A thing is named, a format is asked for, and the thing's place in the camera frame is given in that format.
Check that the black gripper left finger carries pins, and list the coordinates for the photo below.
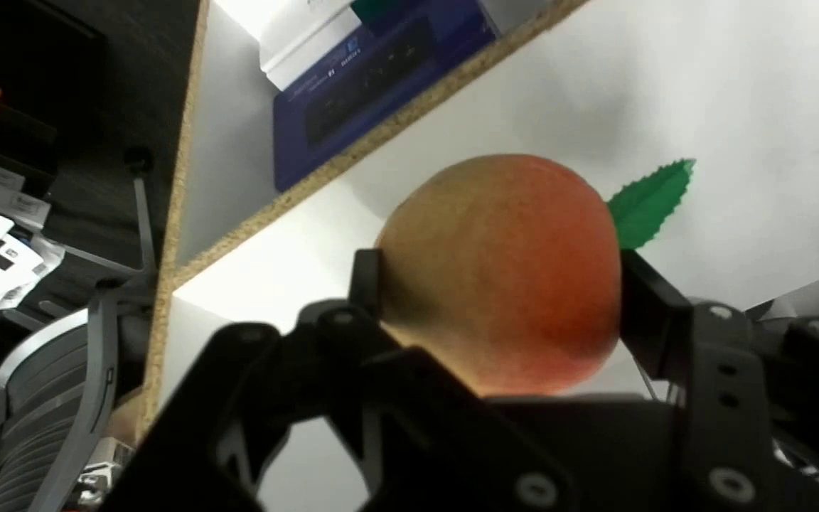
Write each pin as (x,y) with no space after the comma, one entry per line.
(334,415)

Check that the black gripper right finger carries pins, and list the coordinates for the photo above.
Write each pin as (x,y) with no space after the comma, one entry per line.
(740,399)

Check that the orange ball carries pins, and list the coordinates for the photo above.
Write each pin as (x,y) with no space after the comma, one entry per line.
(497,274)

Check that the white wooden shelf unit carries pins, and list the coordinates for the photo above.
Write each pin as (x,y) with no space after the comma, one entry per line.
(759,115)

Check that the grey mesh office chair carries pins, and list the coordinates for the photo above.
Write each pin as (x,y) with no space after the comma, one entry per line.
(41,415)

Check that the dark blue box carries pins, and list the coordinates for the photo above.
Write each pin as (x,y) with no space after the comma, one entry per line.
(369,86)

